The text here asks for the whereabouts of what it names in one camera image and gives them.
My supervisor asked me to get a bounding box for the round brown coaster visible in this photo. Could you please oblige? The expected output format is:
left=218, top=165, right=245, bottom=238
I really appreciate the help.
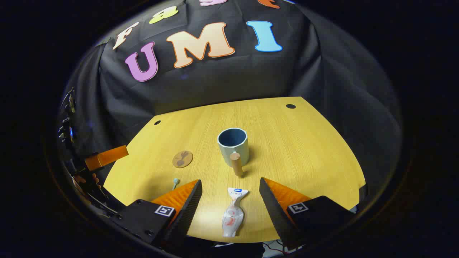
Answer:
left=172, top=150, right=194, bottom=168

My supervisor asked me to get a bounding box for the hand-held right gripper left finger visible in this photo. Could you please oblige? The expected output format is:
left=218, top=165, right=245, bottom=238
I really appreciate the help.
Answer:
left=109, top=179, right=203, bottom=251

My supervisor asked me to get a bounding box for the thin red cable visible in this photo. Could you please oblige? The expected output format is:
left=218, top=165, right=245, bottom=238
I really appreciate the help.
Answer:
left=264, top=241, right=303, bottom=255

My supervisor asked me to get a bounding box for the black backdrop cloth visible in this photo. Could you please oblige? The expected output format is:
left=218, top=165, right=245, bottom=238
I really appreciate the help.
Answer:
left=59, top=0, right=402, bottom=201

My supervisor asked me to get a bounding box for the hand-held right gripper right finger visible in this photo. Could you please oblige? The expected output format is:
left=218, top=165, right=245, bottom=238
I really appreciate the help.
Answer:
left=259, top=177, right=357, bottom=249

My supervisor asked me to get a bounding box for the wooden desktop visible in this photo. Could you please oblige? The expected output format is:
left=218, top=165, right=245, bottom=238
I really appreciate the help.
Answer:
left=103, top=97, right=366, bottom=244

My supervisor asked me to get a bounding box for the black desk corner guard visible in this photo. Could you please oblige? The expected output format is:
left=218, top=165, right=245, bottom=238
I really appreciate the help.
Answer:
left=358, top=183, right=370, bottom=205

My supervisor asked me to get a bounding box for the grey-green cup with wooden handle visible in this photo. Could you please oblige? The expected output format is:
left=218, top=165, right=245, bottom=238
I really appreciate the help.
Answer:
left=217, top=128, right=250, bottom=177

